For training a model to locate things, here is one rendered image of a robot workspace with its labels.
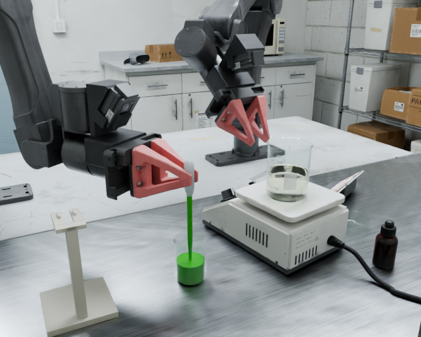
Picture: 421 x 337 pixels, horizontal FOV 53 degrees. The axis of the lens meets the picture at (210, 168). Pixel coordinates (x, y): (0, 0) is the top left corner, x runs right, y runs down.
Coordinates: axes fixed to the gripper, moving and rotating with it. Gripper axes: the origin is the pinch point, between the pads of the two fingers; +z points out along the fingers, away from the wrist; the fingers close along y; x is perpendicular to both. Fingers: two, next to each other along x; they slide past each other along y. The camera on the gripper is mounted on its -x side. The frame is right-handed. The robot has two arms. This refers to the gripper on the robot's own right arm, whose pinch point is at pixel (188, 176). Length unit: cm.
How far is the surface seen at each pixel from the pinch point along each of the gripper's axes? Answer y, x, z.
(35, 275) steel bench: -10.2, 14.9, -18.6
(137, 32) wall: 235, -2, -202
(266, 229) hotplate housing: 8.1, 8.8, 7.4
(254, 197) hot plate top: 10.7, 5.8, 4.3
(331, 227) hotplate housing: 14.6, 9.4, 14.7
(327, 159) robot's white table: 59, 15, 2
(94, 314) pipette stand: -12.7, 13.9, -4.9
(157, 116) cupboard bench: 197, 52, -156
